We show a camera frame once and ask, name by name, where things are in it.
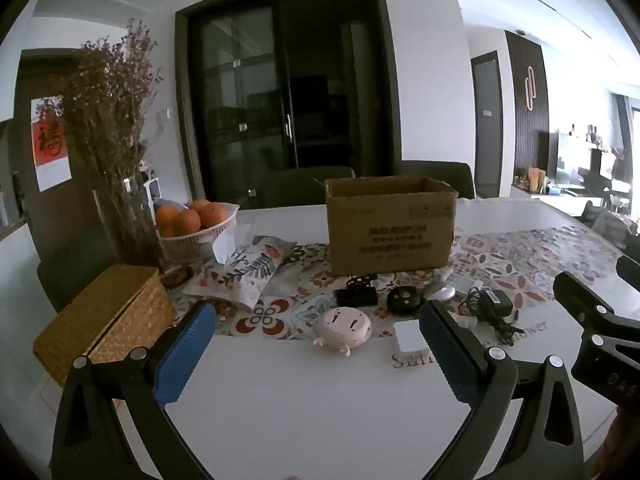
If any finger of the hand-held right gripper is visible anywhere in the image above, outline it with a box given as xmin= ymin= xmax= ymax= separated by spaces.
xmin=616 ymin=255 xmax=640 ymax=291
xmin=552 ymin=271 xmax=640 ymax=356

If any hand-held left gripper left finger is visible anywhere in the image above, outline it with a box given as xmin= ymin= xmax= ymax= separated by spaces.
xmin=50 ymin=300 xmax=218 ymax=480

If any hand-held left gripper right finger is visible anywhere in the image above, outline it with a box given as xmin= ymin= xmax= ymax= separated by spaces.
xmin=417 ymin=299 xmax=586 ymax=480

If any silver egg-shaped device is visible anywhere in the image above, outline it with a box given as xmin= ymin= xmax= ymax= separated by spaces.
xmin=422 ymin=281 xmax=457 ymax=306

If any black power adapter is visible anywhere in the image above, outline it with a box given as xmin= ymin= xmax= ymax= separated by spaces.
xmin=334 ymin=274 xmax=378 ymax=308

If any brown cardboard box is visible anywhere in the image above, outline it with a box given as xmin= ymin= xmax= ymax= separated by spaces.
xmin=324 ymin=176 xmax=460 ymax=277

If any white square box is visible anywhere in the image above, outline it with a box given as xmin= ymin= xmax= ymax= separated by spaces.
xmin=392 ymin=321 xmax=431 ymax=356

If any black round device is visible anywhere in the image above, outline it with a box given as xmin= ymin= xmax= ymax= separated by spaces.
xmin=386 ymin=285 xmax=425 ymax=315

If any small round dark coaster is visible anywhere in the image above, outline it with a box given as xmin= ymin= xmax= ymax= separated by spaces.
xmin=161 ymin=266 xmax=193 ymax=288

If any woven wicker basket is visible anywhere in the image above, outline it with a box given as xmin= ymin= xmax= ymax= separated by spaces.
xmin=32 ymin=265 xmax=176 ymax=391

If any floral fabric tissue pouch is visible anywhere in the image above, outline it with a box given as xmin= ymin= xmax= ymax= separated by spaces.
xmin=182 ymin=227 xmax=298 ymax=311

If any white media cabinet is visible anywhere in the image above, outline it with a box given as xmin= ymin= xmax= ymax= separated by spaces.
xmin=510 ymin=182 xmax=601 ymax=217

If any white fruit basket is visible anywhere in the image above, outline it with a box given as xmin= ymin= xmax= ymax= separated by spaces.
xmin=156 ymin=202 xmax=241 ymax=265

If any flat screen television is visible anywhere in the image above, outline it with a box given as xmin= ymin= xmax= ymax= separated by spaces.
xmin=547 ymin=131 xmax=616 ymax=186

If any patterned table runner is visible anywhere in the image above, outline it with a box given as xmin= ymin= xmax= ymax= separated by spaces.
xmin=165 ymin=225 xmax=626 ymax=341

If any glass vase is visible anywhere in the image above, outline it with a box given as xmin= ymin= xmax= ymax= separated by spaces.
xmin=92 ymin=175 xmax=161 ymax=266

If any dark dining chair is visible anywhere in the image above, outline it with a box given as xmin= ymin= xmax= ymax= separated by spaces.
xmin=37 ymin=230 xmax=121 ymax=311
xmin=395 ymin=160 xmax=476 ymax=200
xmin=257 ymin=165 xmax=356 ymax=208

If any dark interior door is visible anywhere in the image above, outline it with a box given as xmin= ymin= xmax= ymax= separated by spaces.
xmin=470 ymin=51 xmax=503 ymax=186

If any dried flower bunch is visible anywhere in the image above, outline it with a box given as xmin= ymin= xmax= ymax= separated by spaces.
xmin=60 ymin=20 xmax=166 ymax=196

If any dark glass sliding door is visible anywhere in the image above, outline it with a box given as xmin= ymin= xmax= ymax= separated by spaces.
xmin=175 ymin=0 xmax=401 ymax=206

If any black charger with cable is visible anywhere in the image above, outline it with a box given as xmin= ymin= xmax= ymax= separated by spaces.
xmin=457 ymin=287 xmax=521 ymax=346

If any dark slatted wall panel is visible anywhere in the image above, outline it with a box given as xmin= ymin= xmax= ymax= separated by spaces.
xmin=505 ymin=30 xmax=551 ymax=181

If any red wall calendar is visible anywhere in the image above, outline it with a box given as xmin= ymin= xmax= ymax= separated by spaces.
xmin=31 ymin=96 xmax=73 ymax=192

